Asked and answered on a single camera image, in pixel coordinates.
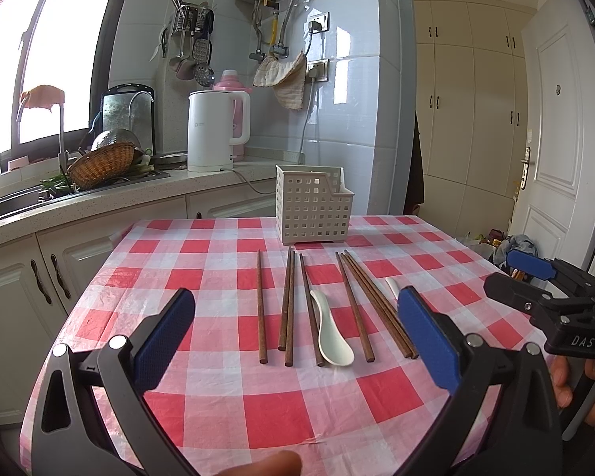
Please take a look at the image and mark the white lower kitchen cabinets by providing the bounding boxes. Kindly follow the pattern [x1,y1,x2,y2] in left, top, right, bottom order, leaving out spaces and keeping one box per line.
[0,186,274,426]

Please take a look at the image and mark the person's right hand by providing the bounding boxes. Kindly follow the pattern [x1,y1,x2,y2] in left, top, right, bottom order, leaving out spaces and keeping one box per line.
[549,357,595,428]

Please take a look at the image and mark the person's left hand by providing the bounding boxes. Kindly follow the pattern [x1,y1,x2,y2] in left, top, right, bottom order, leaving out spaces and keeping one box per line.
[217,450,303,476]

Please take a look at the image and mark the white door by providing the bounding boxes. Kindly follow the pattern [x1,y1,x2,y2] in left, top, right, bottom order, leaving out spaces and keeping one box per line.
[509,0,595,269]

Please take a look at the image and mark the white perforated utensil basket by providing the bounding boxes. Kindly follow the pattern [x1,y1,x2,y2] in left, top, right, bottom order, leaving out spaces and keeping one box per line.
[276,165,355,246]

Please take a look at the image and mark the red white checkered tablecloth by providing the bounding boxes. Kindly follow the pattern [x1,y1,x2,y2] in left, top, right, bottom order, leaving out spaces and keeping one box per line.
[19,215,561,476]

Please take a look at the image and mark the woven wicker basket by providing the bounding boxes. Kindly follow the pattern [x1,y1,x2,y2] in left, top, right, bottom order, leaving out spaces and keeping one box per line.
[67,142,135,190]

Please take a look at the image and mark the beige hanging dish cloth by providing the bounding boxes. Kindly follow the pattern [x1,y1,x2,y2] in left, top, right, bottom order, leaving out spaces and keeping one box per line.
[253,52,307,111]

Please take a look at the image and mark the metal colander bowl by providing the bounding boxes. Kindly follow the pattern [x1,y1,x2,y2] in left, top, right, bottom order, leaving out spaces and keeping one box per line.
[91,128,142,150]

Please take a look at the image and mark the white electric kettle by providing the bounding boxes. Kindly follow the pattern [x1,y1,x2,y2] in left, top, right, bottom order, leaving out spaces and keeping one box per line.
[187,90,250,173]

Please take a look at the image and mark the chrome sink faucet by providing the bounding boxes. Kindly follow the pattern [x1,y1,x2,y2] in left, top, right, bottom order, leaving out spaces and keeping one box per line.
[14,89,71,174]

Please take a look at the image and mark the steel cutting board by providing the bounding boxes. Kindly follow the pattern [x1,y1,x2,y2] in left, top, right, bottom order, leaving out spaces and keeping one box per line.
[102,83,154,153]

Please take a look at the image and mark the pink thermos flask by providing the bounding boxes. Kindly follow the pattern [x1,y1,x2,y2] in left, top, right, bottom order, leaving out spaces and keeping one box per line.
[213,69,251,161]

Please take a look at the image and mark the orange cloth on faucet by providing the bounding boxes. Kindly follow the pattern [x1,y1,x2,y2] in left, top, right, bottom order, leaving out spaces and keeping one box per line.
[20,85,65,109]

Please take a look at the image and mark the cream wall cabinets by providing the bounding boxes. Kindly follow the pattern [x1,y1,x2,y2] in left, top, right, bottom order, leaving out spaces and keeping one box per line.
[415,0,535,236]

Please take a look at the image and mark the wall power socket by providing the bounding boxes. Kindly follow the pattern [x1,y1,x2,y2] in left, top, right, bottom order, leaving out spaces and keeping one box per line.
[307,12,330,36]

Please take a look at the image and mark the wall utensil rack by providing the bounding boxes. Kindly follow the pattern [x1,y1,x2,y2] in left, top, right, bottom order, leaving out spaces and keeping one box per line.
[157,0,216,88]

